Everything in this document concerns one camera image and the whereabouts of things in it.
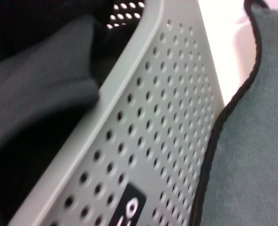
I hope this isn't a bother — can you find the yellow grey towel black trim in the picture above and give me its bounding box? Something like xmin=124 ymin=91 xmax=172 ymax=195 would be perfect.
xmin=190 ymin=0 xmax=278 ymax=226

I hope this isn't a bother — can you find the green perforated storage box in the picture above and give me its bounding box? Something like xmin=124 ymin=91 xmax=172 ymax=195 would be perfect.
xmin=10 ymin=0 xmax=226 ymax=226

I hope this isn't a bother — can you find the black cloth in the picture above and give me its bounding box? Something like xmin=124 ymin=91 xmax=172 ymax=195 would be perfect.
xmin=0 ymin=0 xmax=130 ymax=224

